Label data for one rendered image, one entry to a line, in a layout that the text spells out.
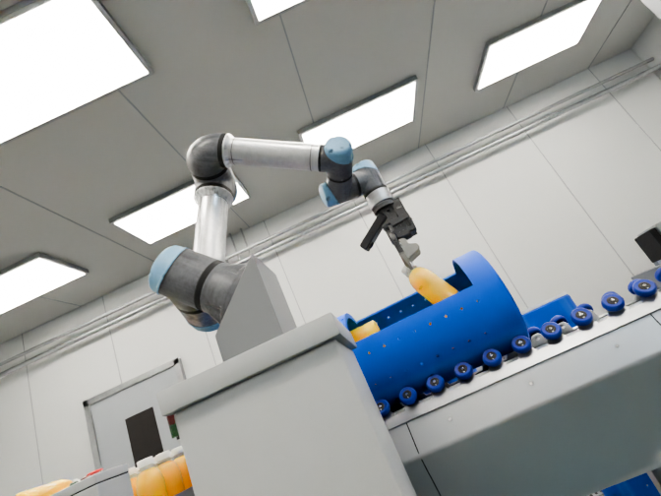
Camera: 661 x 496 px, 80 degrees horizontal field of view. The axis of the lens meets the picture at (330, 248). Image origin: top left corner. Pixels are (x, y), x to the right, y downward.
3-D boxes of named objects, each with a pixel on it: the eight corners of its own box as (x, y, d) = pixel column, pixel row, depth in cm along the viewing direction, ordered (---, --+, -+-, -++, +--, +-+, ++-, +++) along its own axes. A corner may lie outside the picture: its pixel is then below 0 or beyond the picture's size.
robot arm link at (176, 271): (186, 295, 79) (131, 274, 82) (206, 323, 90) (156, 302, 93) (217, 248, 85) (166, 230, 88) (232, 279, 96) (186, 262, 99)
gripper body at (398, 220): (417, 228, 110) (396, 193, 114) (389, 243, 111) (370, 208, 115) (418, 235, 117) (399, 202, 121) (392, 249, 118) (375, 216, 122)
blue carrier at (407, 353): (540, 338, 89) (474, 234, 101) (216, 485, 101) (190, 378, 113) (522, 347, 115) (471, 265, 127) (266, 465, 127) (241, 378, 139)
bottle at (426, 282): (463, 316, 107) (411, 275, 116) (476, 297, 103) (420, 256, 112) (451, 326, 102) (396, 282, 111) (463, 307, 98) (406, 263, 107)
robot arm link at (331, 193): (316, 170, 114) (350, 158, 116) (318, 196, 123) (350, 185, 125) (327, 188, 110) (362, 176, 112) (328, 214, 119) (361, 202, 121)
